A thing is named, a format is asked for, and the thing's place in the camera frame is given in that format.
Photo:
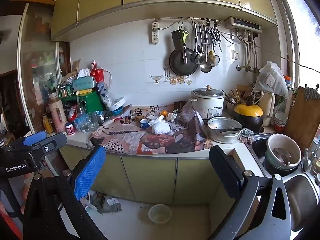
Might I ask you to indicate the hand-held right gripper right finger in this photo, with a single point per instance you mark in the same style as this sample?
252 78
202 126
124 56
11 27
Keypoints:
225 172

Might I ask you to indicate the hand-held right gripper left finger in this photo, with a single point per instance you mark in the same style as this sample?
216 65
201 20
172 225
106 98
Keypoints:
90 172

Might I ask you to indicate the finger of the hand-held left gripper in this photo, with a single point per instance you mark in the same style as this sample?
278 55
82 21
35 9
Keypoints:
35 138
53 142

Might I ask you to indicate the small blue cup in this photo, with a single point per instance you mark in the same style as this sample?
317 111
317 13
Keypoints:
144 124

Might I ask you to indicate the small cardboard box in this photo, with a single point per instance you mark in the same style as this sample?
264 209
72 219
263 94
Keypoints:
140 118

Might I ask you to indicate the white plastic bowl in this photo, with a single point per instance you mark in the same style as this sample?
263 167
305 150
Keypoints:
160 213

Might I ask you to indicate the white tissue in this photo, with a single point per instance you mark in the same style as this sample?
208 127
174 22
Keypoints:
171 117

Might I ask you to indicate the white net cloth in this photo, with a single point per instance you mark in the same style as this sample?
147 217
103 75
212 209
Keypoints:
160 127

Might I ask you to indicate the orange peel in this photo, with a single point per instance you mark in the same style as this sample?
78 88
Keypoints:
163 113

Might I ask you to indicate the yellow oil bottle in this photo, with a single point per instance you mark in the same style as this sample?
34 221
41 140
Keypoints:
48 125

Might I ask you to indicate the white bottle with red label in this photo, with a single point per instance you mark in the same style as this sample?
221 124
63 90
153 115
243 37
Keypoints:
70 129

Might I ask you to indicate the pink thermos flask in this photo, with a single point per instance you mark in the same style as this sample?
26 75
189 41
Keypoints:
57 115

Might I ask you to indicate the drinking glass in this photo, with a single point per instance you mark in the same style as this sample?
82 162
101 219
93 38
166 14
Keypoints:
93 121
85 125

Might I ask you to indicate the grey plastic packet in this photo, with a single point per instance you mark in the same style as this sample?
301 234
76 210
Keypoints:
107 203

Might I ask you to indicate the metal steamer pot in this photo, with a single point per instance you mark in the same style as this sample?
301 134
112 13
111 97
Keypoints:
225 136

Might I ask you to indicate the black spatula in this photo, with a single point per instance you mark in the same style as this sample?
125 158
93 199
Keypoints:
230 130

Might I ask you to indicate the dish rag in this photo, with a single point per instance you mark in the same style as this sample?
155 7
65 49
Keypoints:
246 135

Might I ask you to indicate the green plastic bowl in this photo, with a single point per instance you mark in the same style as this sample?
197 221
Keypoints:
268 160

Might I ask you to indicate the egg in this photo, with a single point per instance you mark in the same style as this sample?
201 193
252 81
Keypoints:
212 125

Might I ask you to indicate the printed newspaper sheet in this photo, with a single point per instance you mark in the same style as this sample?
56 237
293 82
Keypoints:
130 140

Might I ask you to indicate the green box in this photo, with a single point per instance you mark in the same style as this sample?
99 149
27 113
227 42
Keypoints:
91 101

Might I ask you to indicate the long kitchen knife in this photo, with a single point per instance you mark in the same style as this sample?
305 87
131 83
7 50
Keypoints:
200 122

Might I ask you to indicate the large white bowl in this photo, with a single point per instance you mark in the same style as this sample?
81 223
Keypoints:
272 142

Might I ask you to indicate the yellow black kettle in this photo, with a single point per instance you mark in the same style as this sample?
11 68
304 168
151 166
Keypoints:
248 116

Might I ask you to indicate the teal tissue box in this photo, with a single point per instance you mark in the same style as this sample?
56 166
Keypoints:
83 81

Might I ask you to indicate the blue plastic basket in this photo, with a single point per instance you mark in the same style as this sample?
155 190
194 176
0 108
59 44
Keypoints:
117 110

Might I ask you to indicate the clear plastic bags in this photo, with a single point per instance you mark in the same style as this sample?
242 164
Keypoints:
105 95

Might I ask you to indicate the glass display cabinet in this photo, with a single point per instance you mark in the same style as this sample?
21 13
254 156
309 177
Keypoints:
37 67

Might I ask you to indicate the utensil holder with chopsticks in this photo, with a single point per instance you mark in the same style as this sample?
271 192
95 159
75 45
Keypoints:
233 102

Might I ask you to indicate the white rice cooker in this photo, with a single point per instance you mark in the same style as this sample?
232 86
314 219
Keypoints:
208 103

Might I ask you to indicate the stack of small bowls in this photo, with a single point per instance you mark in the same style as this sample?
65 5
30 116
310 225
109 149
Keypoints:
281 122

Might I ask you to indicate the cream thermos jug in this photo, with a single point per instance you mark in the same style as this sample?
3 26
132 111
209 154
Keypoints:
267 110

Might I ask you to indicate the steel sink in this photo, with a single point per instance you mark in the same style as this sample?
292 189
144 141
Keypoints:
300 192

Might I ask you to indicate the red tin box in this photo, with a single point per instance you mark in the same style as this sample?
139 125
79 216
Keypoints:
97 75

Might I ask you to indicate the wooden cutting board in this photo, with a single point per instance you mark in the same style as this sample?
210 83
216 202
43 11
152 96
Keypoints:
303 120

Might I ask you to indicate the white plastic bag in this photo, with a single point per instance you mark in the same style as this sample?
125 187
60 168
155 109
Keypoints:
271 80

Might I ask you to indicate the steel ladle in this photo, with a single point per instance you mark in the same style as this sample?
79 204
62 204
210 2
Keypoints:
205 66

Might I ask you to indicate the black frying pan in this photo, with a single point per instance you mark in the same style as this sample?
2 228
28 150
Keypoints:
181 66

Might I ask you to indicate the steel slotted spoon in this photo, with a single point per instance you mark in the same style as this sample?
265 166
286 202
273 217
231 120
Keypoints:
198 58

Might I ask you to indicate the kitchen scissors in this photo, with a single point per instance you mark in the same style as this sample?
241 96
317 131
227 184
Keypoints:
215 36

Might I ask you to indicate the steel cleaver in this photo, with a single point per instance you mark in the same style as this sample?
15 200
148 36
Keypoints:
178 41

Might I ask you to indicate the green peeler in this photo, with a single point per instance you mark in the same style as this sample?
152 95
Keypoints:
185 35

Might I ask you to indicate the white power strip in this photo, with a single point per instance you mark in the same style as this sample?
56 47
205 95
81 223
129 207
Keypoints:
155 33

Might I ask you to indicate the white water heater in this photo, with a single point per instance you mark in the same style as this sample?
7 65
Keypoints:
241 23

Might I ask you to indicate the window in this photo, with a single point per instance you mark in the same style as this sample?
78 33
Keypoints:
300 17

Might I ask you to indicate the wall faucet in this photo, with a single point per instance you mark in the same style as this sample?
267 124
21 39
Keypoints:
247 68

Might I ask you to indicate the white wall socket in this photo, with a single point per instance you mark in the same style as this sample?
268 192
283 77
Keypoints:
235 55

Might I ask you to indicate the metal hanging rail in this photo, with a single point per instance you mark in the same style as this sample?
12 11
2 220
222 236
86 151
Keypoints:
170 19

